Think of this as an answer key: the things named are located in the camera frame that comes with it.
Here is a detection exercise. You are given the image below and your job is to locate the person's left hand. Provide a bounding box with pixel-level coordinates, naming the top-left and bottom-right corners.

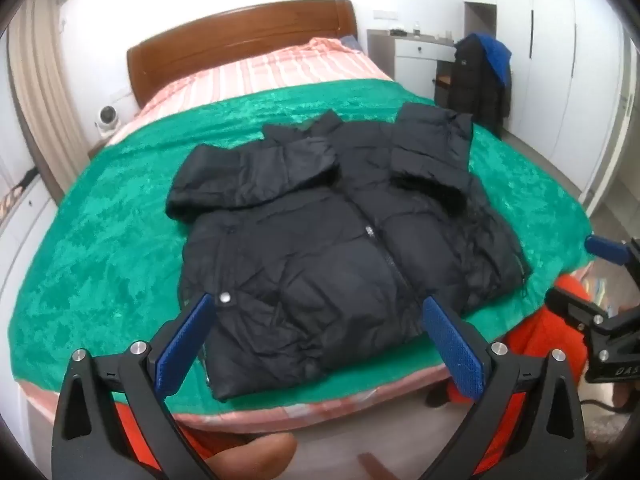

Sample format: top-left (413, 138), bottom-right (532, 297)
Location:
top-left (207, 432), bottom-right (396, 480)

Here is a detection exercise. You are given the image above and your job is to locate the white desk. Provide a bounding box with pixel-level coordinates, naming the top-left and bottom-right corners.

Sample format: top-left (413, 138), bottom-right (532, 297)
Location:
top-left (367, 27), bottom-right (458, 98)

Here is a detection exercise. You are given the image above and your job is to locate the black hanging jacket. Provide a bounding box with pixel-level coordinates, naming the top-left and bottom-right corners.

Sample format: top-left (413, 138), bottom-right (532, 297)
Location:
top-left (447, 35), bottom-right (506, 133)

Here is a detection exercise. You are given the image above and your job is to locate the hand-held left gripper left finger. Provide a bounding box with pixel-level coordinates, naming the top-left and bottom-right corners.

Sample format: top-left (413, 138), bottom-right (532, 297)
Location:
top-left (52, 292), bottom-right (216, 480)

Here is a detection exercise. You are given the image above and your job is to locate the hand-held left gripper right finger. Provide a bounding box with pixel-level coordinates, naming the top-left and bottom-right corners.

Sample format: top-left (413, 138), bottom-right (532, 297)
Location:
top-left (422, 295), bottom-right (587, 480)

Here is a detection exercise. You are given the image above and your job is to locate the green patterned blanket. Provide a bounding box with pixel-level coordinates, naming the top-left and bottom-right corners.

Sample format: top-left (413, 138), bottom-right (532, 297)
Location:
top-left (7, 77), bottom-right (593, 406)

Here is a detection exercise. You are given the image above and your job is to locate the white round camera device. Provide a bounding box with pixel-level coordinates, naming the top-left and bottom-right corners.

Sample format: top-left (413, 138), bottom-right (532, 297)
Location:
top-left (95, 105), bottom-right (121, 138)

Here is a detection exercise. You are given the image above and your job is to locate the person's orange clothing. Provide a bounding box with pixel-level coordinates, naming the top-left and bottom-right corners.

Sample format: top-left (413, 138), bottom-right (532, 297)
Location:
top-left (112, 275), bottom-right (601, 480)

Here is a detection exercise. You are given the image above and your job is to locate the white low cabinet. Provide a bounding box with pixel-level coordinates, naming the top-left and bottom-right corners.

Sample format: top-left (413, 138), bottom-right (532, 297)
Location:
top-left (0, 160), bottom-right (58, 321)

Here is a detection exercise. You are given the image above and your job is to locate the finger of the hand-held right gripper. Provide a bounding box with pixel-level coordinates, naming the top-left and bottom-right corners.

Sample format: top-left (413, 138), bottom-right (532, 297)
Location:
top-left (545, 285), bottom-right (623, 335)
top-left (585, 234), bottom-right (640, 267)

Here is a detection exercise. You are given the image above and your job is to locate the wooden chair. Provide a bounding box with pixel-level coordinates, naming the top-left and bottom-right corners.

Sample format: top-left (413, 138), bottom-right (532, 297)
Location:
top-left (434, 72), bottom-right (455, 106)

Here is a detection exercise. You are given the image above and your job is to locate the wooden headboard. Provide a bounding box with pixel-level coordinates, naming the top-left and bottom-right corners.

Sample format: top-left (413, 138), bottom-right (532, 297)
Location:
top-left (126, 0), bottom-right (358, 108)

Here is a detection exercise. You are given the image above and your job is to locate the black puffer jacket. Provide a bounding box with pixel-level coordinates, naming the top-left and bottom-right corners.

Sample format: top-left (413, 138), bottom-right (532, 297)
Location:
top-left (165, 102), bottom-right (533, 401)

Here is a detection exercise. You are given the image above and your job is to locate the blue garment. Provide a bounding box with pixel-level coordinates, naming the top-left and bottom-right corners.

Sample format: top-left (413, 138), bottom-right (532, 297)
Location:
top-left (470, 32), bottom-right (513, 86)

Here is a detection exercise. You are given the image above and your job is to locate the white wardrobe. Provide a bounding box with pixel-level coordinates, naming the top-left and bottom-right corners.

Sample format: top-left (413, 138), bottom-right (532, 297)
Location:
top-left (462, 0), bottom-right (640, 213)

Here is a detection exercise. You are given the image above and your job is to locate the beige curtain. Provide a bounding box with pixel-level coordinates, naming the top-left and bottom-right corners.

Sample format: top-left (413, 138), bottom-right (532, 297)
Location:
top-left (7, 0), bottom-right (83, 196)

